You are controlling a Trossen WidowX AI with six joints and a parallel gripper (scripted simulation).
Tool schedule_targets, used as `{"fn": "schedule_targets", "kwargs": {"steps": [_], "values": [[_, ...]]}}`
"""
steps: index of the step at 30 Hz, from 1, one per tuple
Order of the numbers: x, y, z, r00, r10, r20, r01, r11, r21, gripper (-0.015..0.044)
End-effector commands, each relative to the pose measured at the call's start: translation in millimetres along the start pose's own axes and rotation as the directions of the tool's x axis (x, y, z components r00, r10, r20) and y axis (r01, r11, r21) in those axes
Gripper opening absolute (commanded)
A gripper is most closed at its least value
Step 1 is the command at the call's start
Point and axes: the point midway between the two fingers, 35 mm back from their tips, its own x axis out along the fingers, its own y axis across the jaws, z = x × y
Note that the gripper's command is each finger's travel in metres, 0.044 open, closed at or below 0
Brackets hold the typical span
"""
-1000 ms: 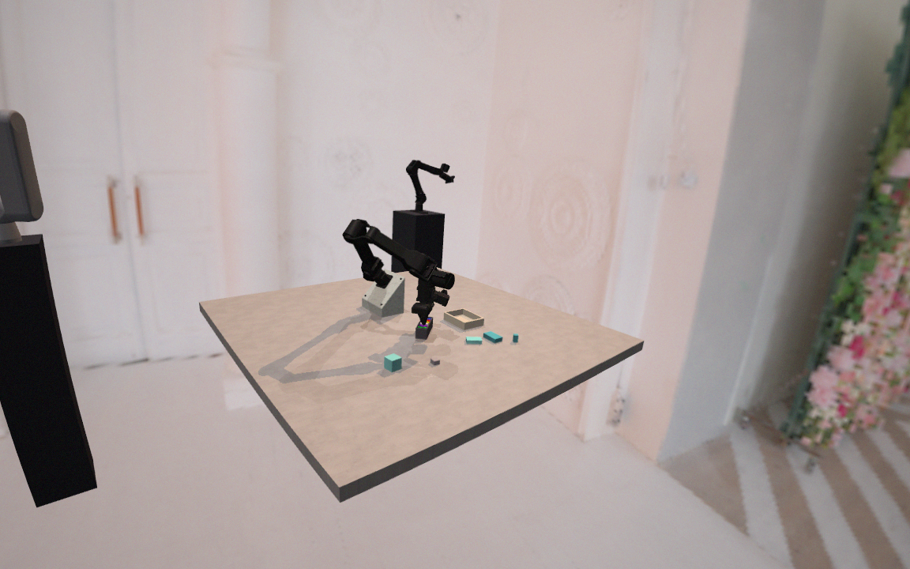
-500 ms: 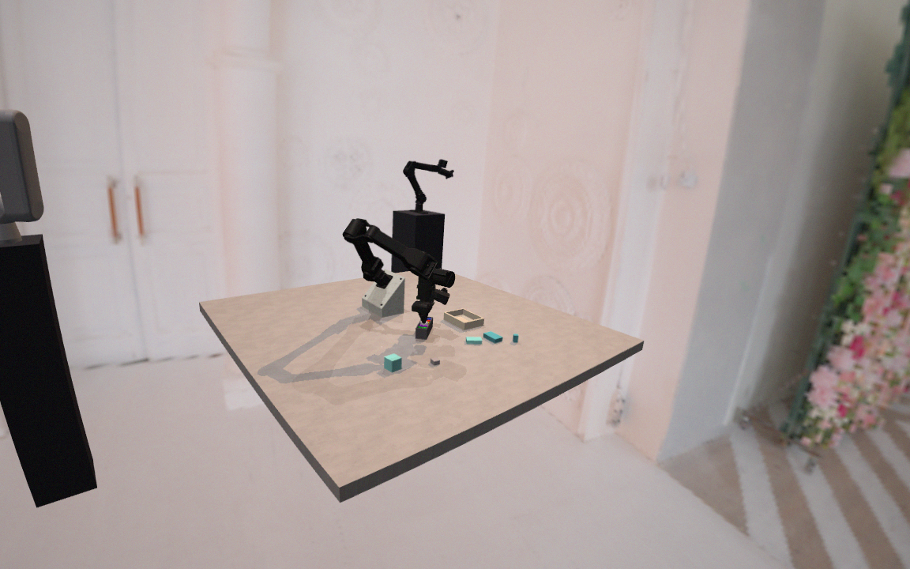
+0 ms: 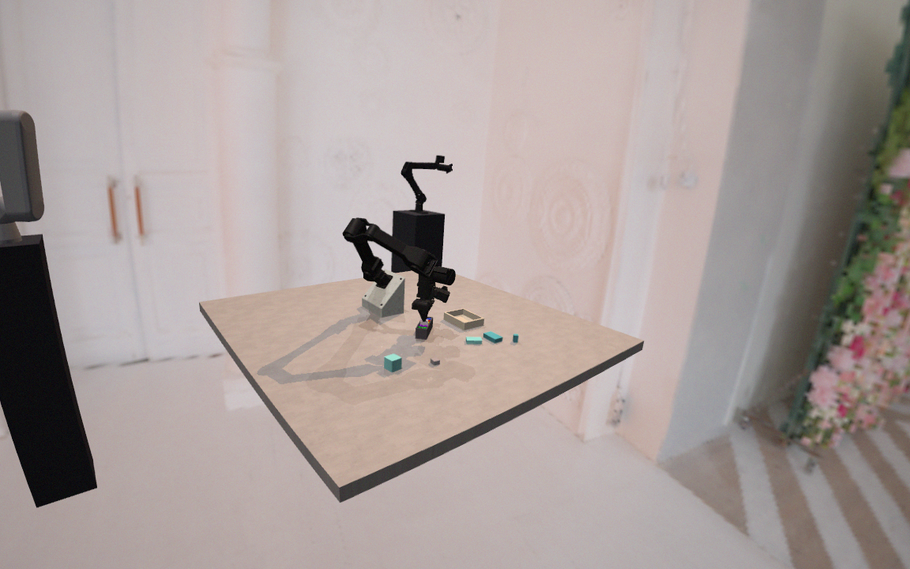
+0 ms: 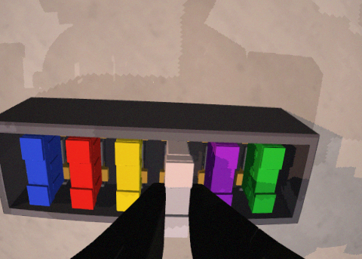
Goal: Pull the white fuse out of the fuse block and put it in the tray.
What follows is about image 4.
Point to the purple fuse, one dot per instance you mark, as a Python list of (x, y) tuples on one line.
[(221, 162)]

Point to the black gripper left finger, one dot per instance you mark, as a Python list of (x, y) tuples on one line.
[(137, 234)]

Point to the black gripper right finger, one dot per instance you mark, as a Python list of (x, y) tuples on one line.
[(218, 231)]

